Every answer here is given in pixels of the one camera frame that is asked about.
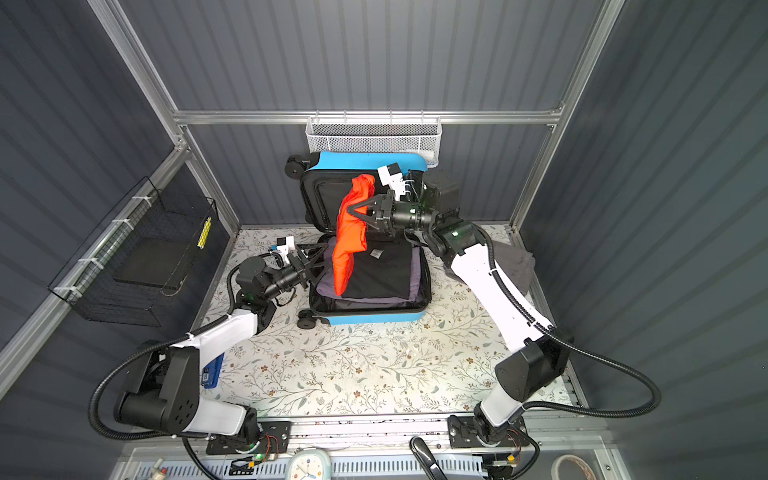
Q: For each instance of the blue flat object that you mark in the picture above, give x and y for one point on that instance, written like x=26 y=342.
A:
x=210 y=374

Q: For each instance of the red t-shirt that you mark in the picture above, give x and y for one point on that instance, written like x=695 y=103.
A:
x=350 y=232

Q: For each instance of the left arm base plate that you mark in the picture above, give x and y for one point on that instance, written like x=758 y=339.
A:
x=269 y=438

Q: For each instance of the black handle tool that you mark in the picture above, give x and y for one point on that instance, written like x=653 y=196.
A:
x=425 y=458

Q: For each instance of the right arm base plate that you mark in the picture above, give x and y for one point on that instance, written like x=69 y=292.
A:
x=466 y=432

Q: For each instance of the black wire wall basket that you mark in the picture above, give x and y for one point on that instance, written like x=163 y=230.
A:
x=137 y=268

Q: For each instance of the purple trousers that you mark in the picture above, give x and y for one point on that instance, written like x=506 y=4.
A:
x=326 y=286

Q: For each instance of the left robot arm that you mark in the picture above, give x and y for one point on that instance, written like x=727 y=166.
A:
x=162 y=385

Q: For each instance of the black t-shirt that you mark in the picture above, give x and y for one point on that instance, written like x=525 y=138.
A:
x=383 y=271

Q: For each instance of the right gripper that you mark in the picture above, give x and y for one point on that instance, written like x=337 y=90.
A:
x=385 y=209

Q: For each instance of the yellow marker in basket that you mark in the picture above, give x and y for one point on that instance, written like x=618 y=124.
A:
x=204 y=233

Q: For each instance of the blue hardshell suitcase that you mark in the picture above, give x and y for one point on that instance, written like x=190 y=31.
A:
x=325 y=178

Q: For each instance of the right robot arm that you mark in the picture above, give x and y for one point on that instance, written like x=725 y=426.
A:
x=535 y=360

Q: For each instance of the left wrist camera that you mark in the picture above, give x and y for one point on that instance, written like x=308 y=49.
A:
x=285 y=245

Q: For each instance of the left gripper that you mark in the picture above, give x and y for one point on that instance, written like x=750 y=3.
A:
x=299 y=269

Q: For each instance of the white wire mesh basket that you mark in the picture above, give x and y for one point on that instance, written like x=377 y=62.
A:
x=344 y=136

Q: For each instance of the white tape roll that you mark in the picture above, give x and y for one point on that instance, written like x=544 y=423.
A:
x=573 y=462

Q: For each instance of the small white clock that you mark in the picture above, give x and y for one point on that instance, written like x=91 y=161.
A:
x=309 y=464

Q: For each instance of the grey folded towel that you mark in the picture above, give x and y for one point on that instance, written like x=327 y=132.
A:
x=518 y=264

